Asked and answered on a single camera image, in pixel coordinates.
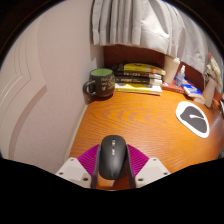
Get black book yellow title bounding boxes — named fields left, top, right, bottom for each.
left=113, top=70, right=163, bottom=80

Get red book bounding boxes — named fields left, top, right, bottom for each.
left=162, top=81, right=186, bottom=95

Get white pleated curtain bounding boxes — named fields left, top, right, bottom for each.
left=91, top=0, right=209, bottom=74

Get blue book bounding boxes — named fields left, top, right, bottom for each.
left=181, top=79, right=204, bottom=98

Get dark brown mug green inside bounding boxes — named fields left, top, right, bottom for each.
left=82, top=68, right=116, bottom=100

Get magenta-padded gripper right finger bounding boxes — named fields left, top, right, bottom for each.
left=125, top=143, right=172, bottom=190

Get white and grey mouse pad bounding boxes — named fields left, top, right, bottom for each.
left=175, top=100, right=211, bottom=139

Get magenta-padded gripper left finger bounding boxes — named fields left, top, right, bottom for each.
left=55, top=143, right=102, bottom=190

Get white panelled door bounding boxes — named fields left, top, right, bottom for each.
left=0, top=19, right=48, bottom=158

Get black computer mouse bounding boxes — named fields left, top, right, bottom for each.
left=99, top=134, right=128, bottom=181

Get cream ceramic vase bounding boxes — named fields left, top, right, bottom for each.
left=203, top=77, right=218, bottom=109

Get orange book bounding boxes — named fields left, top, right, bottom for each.
left=193, top=94, right=206, bottom=104

